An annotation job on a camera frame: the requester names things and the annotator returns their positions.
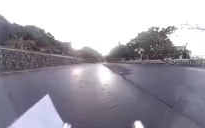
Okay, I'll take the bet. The robot's own part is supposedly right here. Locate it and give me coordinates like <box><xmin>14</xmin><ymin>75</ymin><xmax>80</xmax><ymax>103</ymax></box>
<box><xmin>133</xmin><ymin>120</ymin><xmax>145</xmax><ymax>128</ymax></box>
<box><xmin>62</xmin><ymin>122</ymin><xmax>72</xmax><ymax>128</ymax></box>

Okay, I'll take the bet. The dark round tree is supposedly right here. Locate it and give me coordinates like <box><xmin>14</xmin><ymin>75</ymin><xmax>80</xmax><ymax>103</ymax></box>
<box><xmin>76</xmin><ymin>46</ymin><xmax>104</xmax><ymax>64</ymax></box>

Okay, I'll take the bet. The grey stone retaining wall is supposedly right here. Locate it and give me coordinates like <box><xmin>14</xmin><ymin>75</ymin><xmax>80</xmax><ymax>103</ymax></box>
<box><xmin>0</xmin><ymin>44</ymin><xmax>86</xmax><ymax>75</ymax></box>

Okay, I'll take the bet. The bare tree branch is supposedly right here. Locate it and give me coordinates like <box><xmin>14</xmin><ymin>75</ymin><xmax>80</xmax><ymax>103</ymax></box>
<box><xmin>178</xmin><ymin>9</ymin><xmax>205</xmax><ymax>34</ymax></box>

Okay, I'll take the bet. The building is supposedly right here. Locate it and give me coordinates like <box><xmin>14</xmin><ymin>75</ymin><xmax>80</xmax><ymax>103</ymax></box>
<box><xmin>173</xmin><ymin>45</ymin><xmax>192</xmax><ymax>60</ymax></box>
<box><xmin>61</xmin><ymin>41</ymin><xmax>73</xmax><ymax>56</ymax></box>

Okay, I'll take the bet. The low roadside wall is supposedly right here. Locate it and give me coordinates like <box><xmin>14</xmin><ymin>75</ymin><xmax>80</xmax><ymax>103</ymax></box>
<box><xmin>118</xmin><ymin>57</ymin><xmax>205</xmax><ymax>67</ymax></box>

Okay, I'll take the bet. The wooded hillside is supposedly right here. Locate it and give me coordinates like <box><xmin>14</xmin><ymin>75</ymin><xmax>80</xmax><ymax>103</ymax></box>
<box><xmin>0</xmin><ymin>9</ymin><xmax>78</xmax><ymax>57</ymax></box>

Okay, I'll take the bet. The group of dark trees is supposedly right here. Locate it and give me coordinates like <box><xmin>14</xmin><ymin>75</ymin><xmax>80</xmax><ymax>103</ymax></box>
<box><xmin>106</xmin><ymin>25</ymin><xmax>192</xmax><ymax>63</ymax></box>

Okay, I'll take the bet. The wet grey asphalt road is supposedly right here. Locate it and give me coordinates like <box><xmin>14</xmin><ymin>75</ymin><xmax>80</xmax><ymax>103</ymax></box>
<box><xmin>0</xmin><ymin>62</ymin><xmax>205</xmax><ymax>128</ymax></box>

